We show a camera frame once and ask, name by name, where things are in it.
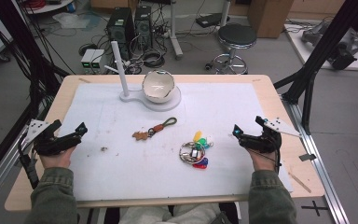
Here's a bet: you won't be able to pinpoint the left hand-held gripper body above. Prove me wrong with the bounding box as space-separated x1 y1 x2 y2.
26 119 82 157

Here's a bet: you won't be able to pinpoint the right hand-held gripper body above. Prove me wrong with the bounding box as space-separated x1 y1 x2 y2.
241 115 302 155

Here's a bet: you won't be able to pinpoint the key bunch with coloured tags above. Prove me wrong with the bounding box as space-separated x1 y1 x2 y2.
178 130 214 171

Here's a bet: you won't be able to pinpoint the white stand with pole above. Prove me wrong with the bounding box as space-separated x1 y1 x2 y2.
110 40 182 113

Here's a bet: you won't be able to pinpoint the brown bear keychain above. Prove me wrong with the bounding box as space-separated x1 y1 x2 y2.
131 117 178 142

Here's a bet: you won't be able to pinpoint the person's left hand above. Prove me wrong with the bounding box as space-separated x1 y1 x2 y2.
39 146 77 171

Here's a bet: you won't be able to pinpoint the person's right hand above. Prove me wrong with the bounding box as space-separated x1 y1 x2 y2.
247 147 282 173

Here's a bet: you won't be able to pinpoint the grey tape piece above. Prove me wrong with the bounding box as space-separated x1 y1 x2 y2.
298 152 318 162

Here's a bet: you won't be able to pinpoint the thin wooden stick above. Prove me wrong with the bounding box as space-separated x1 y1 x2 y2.
287 171 312 194

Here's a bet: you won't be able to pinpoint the white power supply box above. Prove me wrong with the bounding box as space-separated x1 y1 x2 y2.
90 49 105 75
80 49 96 75

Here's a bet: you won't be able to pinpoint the white foam mat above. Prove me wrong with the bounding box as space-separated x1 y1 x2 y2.
57 81 295 203

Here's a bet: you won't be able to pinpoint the white ceramic bowl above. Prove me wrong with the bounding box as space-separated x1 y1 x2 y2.
141 69 176 105

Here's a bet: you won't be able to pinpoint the black round stool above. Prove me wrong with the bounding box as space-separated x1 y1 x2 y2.
204 23 258 76

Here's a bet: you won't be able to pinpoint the white board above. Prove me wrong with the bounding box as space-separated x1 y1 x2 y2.
283 22 358 72

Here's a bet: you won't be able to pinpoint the person's light trousers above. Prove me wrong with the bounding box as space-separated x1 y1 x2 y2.
118 202 222 224

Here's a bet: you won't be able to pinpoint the clear plastic bag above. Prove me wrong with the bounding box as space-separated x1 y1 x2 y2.
51 11 91 30

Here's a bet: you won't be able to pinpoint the large black computer tower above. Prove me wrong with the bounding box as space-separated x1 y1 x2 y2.
106 7 136 61

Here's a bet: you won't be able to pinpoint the black flat box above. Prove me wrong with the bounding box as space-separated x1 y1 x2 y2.
195 12 231 29

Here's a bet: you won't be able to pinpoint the white desk leg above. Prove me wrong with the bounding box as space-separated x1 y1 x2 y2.
167 0 185 61

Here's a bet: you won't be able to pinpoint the brown wooden cabinet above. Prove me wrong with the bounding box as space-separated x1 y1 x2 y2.
247 0 295 39

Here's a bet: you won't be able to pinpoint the small black computer tower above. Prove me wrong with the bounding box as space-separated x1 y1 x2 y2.
133 5 154 50

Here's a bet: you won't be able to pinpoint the grey machine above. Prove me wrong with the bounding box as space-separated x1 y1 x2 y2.
300 21 358 71

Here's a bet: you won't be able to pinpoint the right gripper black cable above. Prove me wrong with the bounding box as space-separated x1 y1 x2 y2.
247 133 282 175

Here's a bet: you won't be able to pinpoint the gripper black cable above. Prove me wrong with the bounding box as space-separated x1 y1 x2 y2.
17 135 41 190
247 133 282 175

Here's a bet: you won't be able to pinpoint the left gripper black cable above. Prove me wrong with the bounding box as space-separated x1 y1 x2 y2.
17 135 41 190

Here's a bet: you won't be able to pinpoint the aluminium rail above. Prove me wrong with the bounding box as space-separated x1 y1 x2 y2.
280 92 351 224
0 122 45 214

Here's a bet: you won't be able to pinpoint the coiled black cable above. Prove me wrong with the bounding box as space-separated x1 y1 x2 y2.
142 49 167 69

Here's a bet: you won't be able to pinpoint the black metal frame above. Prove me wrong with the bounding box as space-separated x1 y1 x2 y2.
0 0 76 188
273 0 358 135

